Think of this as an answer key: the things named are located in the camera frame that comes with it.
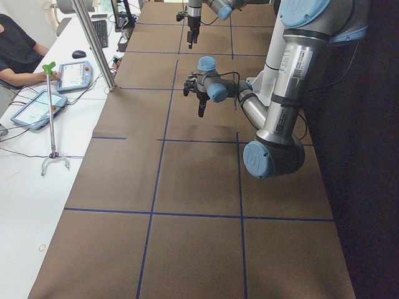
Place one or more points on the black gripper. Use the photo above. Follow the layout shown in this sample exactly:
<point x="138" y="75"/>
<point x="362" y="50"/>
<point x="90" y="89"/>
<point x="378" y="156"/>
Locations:
<point x="200" y="97"/>
<point x="191" y="23"/>

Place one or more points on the teach pendant tablet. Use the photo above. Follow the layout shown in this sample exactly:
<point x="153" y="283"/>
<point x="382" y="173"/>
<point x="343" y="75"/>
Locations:
<point x="35" y="114"/>
<point x="75" y="76"/>

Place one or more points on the near teach pendant tablet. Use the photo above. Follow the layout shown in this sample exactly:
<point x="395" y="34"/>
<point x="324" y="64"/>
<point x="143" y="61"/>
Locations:
<point x="35" y="114"/>

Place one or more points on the person in black shirt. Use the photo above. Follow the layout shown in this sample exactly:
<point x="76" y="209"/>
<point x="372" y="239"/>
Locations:
<point x="20" y="55"/>

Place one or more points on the green handled reacher grabber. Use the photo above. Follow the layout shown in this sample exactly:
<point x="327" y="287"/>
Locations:
<point x="54" y="155"/>

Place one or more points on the black computer mouse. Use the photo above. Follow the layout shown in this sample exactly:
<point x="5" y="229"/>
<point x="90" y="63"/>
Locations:
<point x="78" y="54"/>

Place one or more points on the far teach pendant tablet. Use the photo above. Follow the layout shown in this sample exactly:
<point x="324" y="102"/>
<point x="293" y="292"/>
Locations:
<point x="75" y="76"/>

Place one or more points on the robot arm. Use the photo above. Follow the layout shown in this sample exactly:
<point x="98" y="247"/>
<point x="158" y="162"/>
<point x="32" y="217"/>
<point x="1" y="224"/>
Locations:
<point x="272" y="100"/>
<point x="193" y="12"/>

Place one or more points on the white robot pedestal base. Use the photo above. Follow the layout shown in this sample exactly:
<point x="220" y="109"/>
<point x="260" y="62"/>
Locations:
<point x="263" y="84"/>

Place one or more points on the black keyboard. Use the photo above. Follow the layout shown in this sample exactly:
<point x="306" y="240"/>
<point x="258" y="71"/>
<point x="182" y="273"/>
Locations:
<point x="101" y="30"/>

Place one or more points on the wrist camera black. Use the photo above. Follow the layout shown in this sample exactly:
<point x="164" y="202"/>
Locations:
<point x="181" y="16"/>
<point x="190" y="85"/>

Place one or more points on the aluminium frame post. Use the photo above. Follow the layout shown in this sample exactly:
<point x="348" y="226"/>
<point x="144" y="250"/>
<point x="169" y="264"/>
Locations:
<point x="86" y="23"/>

